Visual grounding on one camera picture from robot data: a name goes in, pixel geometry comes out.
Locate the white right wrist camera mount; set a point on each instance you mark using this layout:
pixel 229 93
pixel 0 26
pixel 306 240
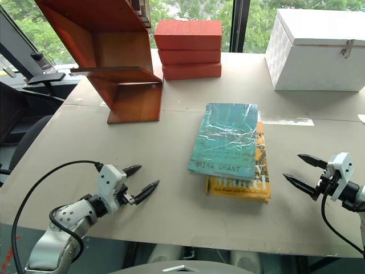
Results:
pixel 343 168

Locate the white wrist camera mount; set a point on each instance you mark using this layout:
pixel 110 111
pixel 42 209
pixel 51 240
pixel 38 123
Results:
pixel 109 178
pixel 343 168

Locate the black stand with base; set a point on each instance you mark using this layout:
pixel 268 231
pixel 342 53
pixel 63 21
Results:
pixel 45 74

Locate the white lidded box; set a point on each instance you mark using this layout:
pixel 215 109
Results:
pixel 313 65

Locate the grey slanted window beam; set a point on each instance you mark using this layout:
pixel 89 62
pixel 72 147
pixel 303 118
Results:
pixel 20 37

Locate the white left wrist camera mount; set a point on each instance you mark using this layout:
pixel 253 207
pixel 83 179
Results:
pixel 109 178

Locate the metal box latch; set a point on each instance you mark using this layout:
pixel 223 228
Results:
pixel 347 49

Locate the small white object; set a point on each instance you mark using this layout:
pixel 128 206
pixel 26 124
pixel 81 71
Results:
pixel 361 118

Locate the large red block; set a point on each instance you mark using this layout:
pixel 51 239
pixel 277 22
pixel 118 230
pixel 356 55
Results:
pixel 188 34

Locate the yellow paperback book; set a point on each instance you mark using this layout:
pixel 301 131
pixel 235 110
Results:
pixel 242 188

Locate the brown wooden bookshelf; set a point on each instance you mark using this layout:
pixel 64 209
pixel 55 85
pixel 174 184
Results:
pixel 114 42

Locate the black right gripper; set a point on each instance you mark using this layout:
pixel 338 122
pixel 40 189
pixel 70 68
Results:
pixel 326 184

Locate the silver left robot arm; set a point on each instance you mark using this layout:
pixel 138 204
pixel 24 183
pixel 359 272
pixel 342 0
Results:
pixel 68 217

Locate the teal wrapped book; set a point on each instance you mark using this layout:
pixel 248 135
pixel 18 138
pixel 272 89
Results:
pixel 225 140

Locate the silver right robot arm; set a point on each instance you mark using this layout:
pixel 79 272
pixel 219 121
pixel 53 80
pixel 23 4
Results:
pixel 351 195

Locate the thin red block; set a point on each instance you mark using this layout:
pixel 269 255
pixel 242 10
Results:
pixel 189 56

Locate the white rounded shape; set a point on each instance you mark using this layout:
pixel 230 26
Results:
pixel 165 254
pixel 246 262

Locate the dark window frame post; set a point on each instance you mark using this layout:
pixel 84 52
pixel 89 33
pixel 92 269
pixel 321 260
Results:
pixel 240 25

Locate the black office chair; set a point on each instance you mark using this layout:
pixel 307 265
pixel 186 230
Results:
pixel 27 140

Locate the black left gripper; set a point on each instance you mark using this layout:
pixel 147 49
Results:
pixel 123 197

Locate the clear tape strip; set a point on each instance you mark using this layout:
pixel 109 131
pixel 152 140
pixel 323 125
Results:
pixel 288 120

